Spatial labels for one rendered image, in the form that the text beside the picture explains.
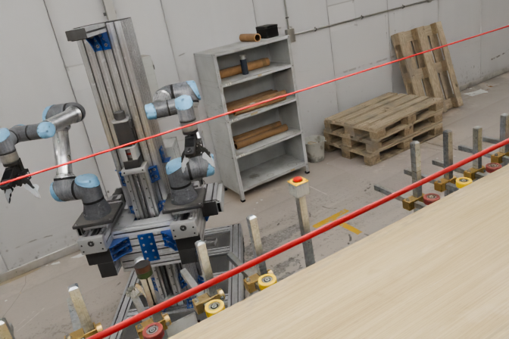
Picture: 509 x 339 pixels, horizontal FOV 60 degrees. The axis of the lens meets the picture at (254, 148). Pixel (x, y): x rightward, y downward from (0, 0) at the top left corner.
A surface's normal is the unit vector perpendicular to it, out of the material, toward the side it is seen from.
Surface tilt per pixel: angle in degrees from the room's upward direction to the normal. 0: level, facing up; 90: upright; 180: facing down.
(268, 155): 90
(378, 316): 0
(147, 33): 90
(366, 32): 90
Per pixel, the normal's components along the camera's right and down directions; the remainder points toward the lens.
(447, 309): -0.17, -0.92
